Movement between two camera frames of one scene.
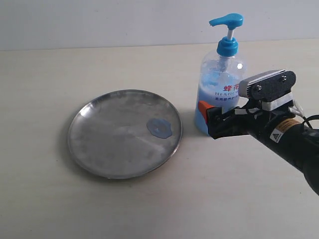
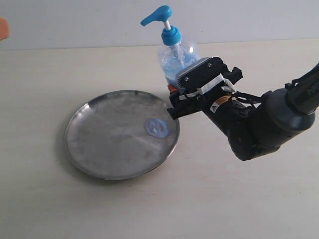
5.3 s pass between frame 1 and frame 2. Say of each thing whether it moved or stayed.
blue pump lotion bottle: moved
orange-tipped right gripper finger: moved
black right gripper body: moved
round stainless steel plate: stayed
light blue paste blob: stayed
